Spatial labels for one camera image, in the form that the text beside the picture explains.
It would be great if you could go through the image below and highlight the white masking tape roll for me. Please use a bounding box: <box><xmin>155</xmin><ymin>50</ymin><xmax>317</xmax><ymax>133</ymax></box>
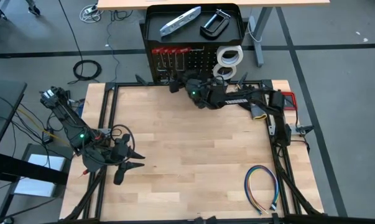
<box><xmin>212</xmin><ymin>63</ymin><xmax>238</xmax><ymax>81</ymax></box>
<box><xmin>216</xmin><ymin>45</ymin><xmax>244</xmax><ymax>68</ymax></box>

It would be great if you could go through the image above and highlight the gray power adapter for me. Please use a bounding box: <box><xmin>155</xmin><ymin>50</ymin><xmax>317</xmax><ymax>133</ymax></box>
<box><xmin>42</xmin><ymin>129</ymin><xmax>55</xmax><ymax>145</ymax></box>

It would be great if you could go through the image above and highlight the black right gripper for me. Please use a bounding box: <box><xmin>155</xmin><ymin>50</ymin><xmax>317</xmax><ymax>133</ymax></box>
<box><xmin>181</xmin><ymin>70</ymin><xmax>213</xmax><ymax>109</ymax></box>

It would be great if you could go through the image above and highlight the black pegboard stand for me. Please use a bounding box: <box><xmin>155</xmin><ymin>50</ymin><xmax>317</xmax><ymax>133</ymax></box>
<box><xmin>139</xmin><ymin>2</ymin><xmax>246</xmax><ymax>85</ymax></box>

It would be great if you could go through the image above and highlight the multicoloured wire bundle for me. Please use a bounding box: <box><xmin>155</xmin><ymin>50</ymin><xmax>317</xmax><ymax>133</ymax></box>
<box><xmin>243</xmin><ymin>164</ymin><xmax>280</xmax><ymax>217</ymax></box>

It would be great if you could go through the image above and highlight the black aluminium table frame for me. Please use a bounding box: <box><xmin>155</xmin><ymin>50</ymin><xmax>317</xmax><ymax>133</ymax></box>
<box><xmin>58</xmin><ymin>79</ymin><xmax>326</xmax><ymax>224</ymax></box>

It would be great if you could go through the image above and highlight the black C-clamp with silver screw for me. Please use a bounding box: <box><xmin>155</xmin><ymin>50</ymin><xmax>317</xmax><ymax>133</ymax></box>
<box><xmin>199</xmin><ymin>9</ymin><xmax>231</xmax><ymax>41</ymax></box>

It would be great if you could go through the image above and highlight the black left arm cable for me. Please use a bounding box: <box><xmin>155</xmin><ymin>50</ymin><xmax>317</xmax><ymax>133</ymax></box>
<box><xmin>110</xmin><ymin>124</ymin><xmax>136</xmax><ymax>166</ymax></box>

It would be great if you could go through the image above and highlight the black hanging cable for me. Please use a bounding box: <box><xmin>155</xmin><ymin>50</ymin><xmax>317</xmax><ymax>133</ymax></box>
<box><xmin>57</xmin><ymin>0</ymin><xmax>103</xmax><ymax>85</ymax></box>

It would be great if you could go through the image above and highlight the small grey box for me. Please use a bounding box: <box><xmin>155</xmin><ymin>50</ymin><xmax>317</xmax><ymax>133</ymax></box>
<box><xmin>159</xmin><ymin>6</ymin><xmax>203</xmax><ymax>38</ymax></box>

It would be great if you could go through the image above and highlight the black chair caster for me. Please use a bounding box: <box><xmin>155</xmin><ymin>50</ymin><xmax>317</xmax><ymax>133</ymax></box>
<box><xmin>25</xmin><ymin>0</ymin><xmax>42</xmax><ymax>17</ymax></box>

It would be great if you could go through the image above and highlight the white panel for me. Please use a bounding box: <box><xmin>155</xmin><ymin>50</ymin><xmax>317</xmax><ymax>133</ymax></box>
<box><xmin>14</xmin><ymin>153</ymin><xmax>67</xmax><ymax>198</ymax></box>

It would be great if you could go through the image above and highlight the dark desk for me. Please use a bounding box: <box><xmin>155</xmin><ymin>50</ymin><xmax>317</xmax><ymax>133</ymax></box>
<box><xmin>0</xmin><ymin>79</ymin><xmax>28</xmax><ymax>162</ymax></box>

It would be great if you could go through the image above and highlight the white cable coil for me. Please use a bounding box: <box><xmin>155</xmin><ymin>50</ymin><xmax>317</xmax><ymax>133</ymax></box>
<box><xmin>78</xmin><ymin>4</ymin><xmax>104</xmax><ymax>24</ymax></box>

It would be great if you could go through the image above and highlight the red T-handle hex key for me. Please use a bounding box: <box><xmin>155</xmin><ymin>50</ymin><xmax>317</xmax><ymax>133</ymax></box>
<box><xmin>168</xmin><ymin>47</ymin><xmax>178</xmax><ymax>72</ymax></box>
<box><xmin>159</xmin><ymin>47</ymin><xmax>170</xmax><ymax>72</ymax></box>
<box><xmin>176</xmin><ymin>46</ymin><xmax>192</xmax><ymax>72</ymax></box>
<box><xmin>151</xmin><ymin>47</ymin><xmax>161</xmax><ymax>73</ymax></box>

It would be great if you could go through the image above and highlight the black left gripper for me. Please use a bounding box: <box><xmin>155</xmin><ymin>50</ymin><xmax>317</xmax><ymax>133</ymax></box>
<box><xmin>102</xmin><ymin>134</ymin><xmax>146</xmax><ymax>186</ymax></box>

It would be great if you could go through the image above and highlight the white desk cable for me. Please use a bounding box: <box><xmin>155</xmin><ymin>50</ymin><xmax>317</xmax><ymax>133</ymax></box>
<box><xmin>245</xmin><ymin>14</ymin><xmax>263</xmax><ymax>44</ymax></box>

